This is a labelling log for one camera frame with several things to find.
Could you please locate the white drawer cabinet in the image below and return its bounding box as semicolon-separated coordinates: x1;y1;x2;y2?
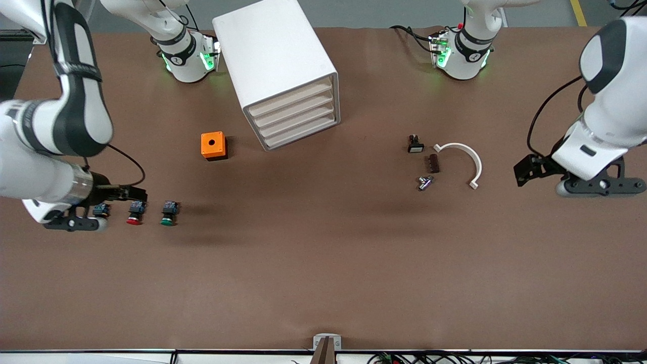
212;0;340;151

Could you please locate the brown table cover mat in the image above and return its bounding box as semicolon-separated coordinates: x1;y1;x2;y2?
0;25;647;352

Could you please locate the orange button enclosure box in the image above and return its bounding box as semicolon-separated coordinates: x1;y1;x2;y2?
201;131;228;161

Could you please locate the white plastic drawer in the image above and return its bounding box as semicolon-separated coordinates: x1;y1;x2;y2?
249;78;335;119
261;110;339;150
257;100;337;140
253;89;336;129

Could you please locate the black camera cable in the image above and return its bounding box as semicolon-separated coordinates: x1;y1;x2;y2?
106;144;147;188
527;76;590;158

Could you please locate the tangled cable bundle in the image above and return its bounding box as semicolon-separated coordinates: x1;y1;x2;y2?
366;351;647;364

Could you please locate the white plastic half-ring clamp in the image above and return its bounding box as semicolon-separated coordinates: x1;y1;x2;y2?
434;143;483;190

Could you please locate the metal table edge bracket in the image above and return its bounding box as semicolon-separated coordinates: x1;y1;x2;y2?
311;334;342;364

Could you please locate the black left camera cable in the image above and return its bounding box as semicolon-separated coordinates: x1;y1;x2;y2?
527;76;590;158

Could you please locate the black base power cable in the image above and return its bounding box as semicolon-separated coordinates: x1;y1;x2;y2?
389;24;436;54

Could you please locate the red mushroom push button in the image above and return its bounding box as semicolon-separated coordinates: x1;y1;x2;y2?
126;200;147;226

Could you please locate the white table edge rail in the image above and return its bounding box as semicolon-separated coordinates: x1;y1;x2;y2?
0;350;647;364

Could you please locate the black right camera cable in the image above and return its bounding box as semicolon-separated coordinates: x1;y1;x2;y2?
106;144;147;188

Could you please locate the green push button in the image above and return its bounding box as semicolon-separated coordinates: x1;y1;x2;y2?
160;200;179;226

